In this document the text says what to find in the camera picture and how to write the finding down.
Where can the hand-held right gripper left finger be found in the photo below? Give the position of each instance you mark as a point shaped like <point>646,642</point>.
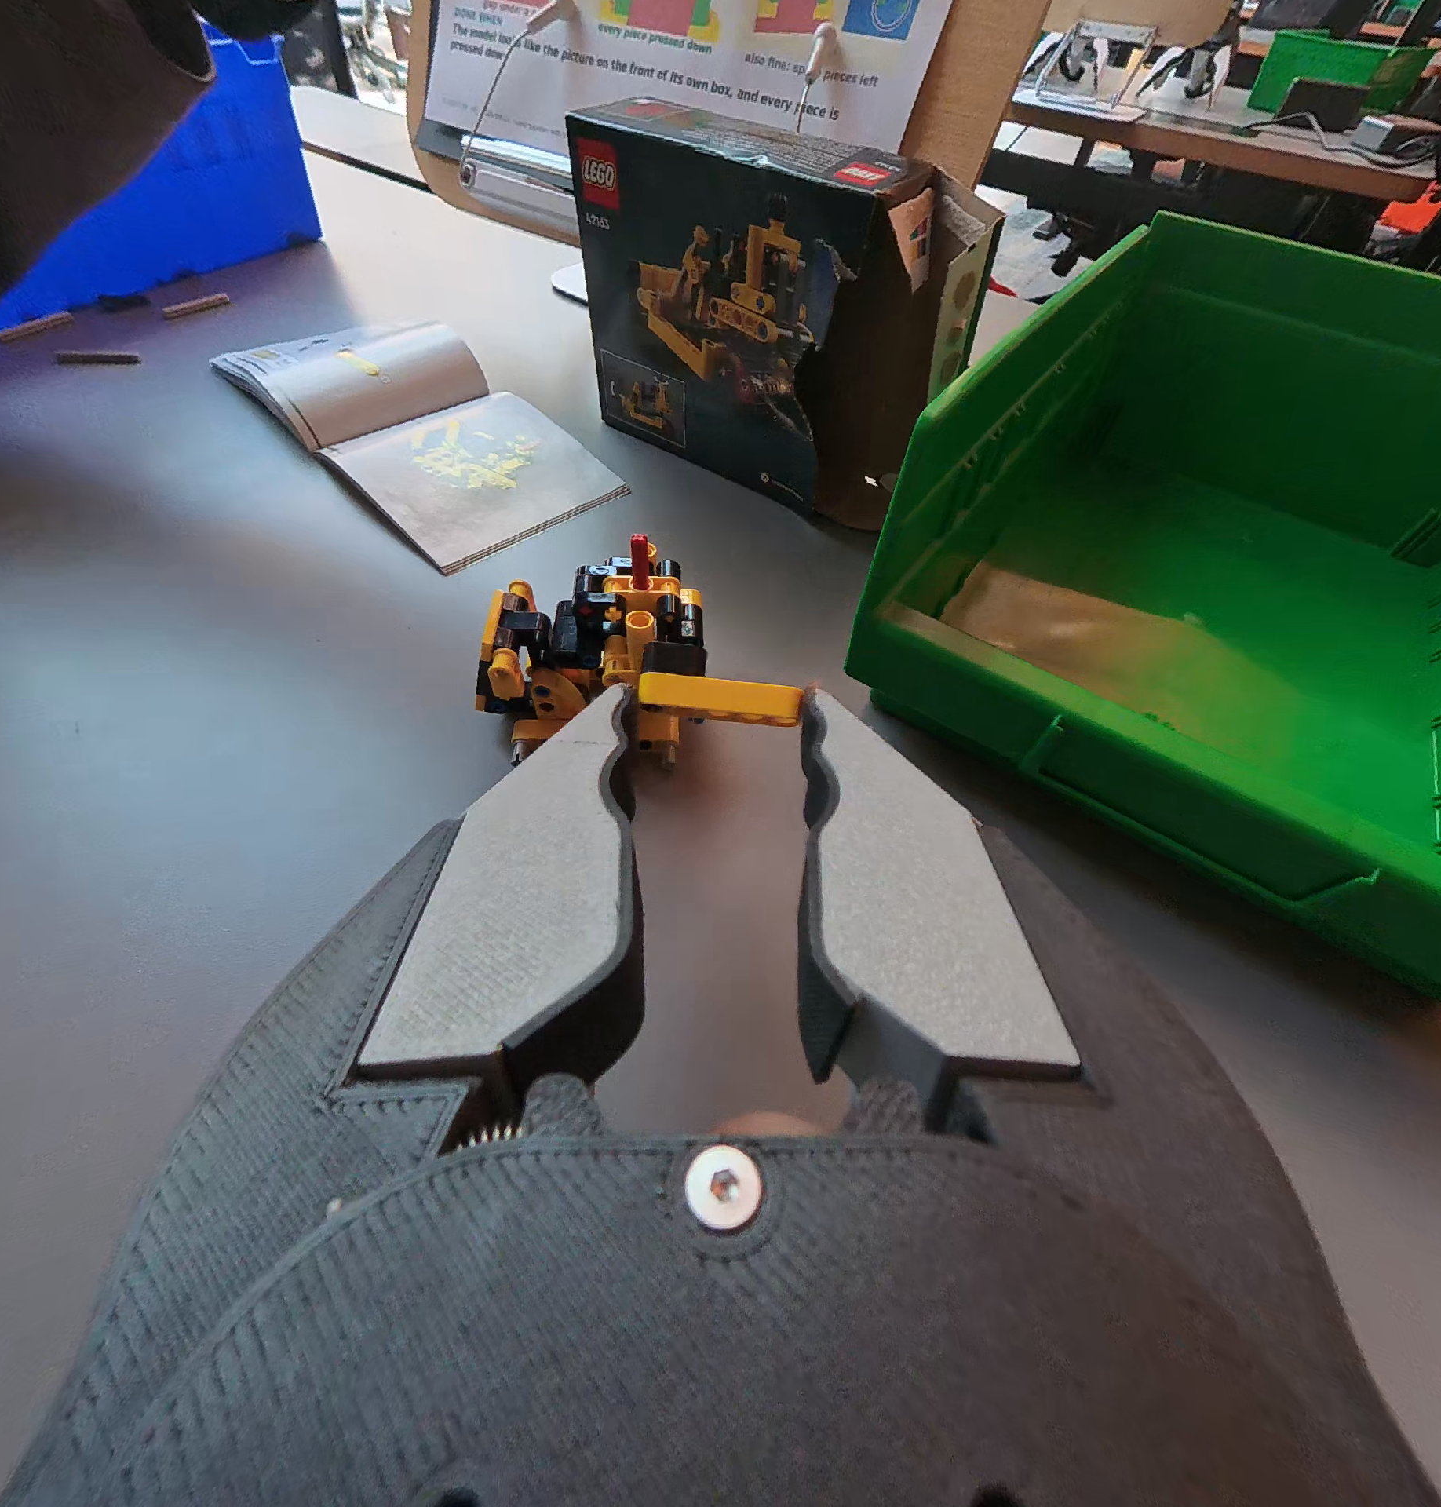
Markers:
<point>521,906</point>

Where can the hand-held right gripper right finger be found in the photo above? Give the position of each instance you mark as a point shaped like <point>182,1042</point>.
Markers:
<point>921,929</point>

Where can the yellow black lego model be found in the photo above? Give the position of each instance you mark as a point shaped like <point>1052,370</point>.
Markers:
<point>579,636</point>

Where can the yellow lego beam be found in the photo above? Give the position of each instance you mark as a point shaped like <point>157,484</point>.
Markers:
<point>733,697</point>

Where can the person's left forearm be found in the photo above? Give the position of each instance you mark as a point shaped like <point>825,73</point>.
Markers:
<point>62,129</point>

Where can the lego instruction booklet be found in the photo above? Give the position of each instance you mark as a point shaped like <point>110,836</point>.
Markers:
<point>438,470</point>

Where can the dark lego set box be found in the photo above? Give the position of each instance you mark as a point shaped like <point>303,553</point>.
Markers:
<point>721,295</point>

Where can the large green plastic bin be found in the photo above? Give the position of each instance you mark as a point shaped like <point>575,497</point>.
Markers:
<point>1145,765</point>

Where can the small brown stick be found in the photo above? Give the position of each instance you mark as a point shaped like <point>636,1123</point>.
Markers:
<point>35,326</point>
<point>195,306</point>

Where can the metal clipboard clip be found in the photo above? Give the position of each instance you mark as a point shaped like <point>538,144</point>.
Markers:
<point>515,175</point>

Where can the blue plastic bin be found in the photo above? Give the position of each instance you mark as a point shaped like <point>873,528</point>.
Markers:
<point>203,212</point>

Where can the wooden table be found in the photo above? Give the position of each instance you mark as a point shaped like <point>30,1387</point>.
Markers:
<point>1203,139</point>

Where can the printed instruction sheet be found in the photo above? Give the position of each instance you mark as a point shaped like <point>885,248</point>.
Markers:
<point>673,69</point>

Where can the brown clipboard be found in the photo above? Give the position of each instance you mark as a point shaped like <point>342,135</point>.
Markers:
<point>991,69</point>

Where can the gripper on clear stand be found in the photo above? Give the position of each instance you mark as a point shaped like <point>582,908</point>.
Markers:
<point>1091,56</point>
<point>1191,63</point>

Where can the grey power adapter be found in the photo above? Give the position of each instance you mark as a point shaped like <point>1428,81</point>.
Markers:
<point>1374,133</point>

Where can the black box device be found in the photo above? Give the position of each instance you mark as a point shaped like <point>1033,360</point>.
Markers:
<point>1318,104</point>

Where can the small green plastic bin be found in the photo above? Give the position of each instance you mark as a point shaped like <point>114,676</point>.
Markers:
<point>1345,58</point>

